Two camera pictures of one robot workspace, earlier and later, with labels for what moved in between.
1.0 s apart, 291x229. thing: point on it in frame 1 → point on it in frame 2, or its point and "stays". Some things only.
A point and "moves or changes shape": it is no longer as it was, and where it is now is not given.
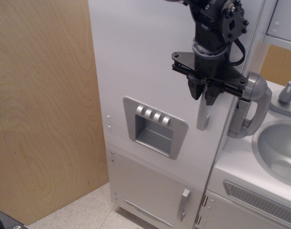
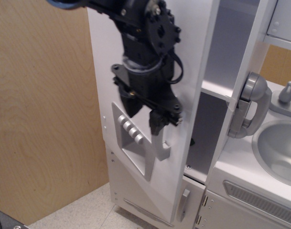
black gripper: [207, 71] → [152, 89]
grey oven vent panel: [285, 211] stays
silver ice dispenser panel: [153, 129] → [133, 141]
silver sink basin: [275, 145] stays
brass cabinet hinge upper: [204, 201] stays
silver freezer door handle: [183, 207] stays
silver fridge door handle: [203, 117] → [160, 149]
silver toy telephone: [255, 90] stays
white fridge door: [134, 41] moves or changes shape
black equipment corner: [1, 221] stays
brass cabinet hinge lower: [199, 219] stays
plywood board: [48, 149] stays
